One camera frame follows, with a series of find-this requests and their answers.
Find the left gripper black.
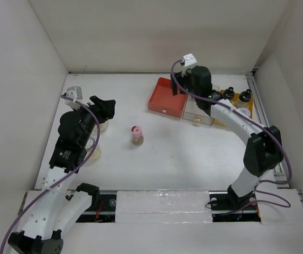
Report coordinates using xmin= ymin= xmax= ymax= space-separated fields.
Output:
xmin=72 ymin=96 xmax=114 ymax=146

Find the pink cap spice bottle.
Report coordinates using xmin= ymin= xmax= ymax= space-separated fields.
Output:
xmin=131 ymin=125 xmax=144 ymax=146

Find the brown-spice bottle black pump cap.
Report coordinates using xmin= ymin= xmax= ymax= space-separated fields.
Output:
xmin=223 ymin=87 xmax=235 ymax=101

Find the white-powder bottle black pump cap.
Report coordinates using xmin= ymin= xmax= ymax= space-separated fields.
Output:
xmin=234 ymin=89 xmax=252 ymax=108

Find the dark sauce jar white lid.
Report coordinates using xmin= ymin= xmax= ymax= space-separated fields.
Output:
xmin=239 ymin=107 xmax=251 ymax=117

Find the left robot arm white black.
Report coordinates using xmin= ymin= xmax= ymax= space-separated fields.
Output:
xmin=3 ymin=94 xmax=116 ymax=253

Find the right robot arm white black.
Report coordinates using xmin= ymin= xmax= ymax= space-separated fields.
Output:
xmin=170 ymin=66 xmax=286 ymax=213

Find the red orange plastic bin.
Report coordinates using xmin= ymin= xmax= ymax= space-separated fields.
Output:
xmin=148 ymin=77 xmax=188 ymax=118

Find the glass jar under left gripper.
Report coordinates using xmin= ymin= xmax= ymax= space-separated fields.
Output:
xmin=99 ymin=120 xmax=109 ymax=131

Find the clear plastic bin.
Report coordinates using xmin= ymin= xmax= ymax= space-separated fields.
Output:
xmin=182 ymin=95 xmax=215 ymax=125

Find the large glass jar metal lid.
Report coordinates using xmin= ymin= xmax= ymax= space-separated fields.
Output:
xmin=85 ymin=137 xmax=102 ymax=161

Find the yellow plastic bin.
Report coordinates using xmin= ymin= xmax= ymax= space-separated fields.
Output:
xmin=221 ymin=90 xmax=254 ymax=119

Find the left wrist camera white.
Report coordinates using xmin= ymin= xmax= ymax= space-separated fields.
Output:
xmin=63 ymin=86 xmax=82 ymax=110

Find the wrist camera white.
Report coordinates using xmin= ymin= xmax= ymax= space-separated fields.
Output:
xmin=63 ymin=86 xmax=82 ymax=110
xmin=180 ymin=53 xmax=197 ymax=77

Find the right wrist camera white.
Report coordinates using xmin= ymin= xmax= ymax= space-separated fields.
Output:
xmin=180 ymin=53 xmax=197 ymax=77

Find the aluminium rail right side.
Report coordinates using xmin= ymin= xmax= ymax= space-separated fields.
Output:
xmin=245 ymin=66 xmax=291 ymax=207

